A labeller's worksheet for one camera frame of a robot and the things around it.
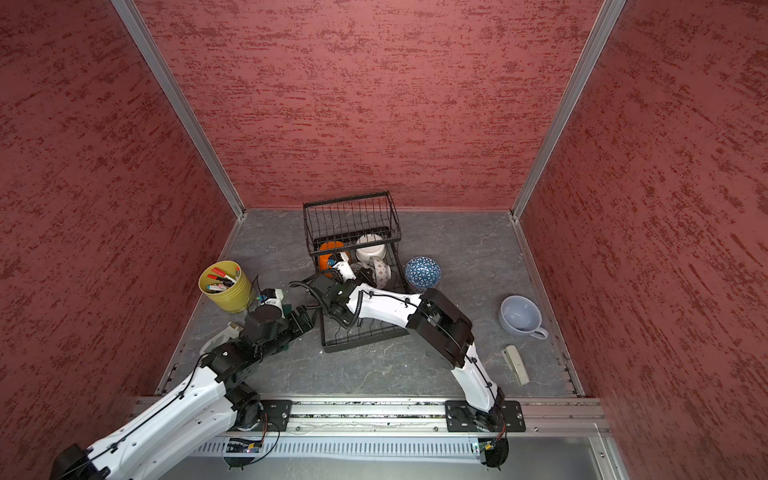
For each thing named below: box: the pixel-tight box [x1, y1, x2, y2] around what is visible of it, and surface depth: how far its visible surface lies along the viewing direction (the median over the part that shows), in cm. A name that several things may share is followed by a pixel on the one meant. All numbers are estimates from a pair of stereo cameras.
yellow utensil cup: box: [198, 260, 253, 313], surface depth 88 cm
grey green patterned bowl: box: [369, 256, 391, 289], surface depth 92 cm
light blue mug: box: [499, 295, 549, 340], surface depth 89 cm
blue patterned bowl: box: [404, 256, 442, 291], surface depth 97 cm
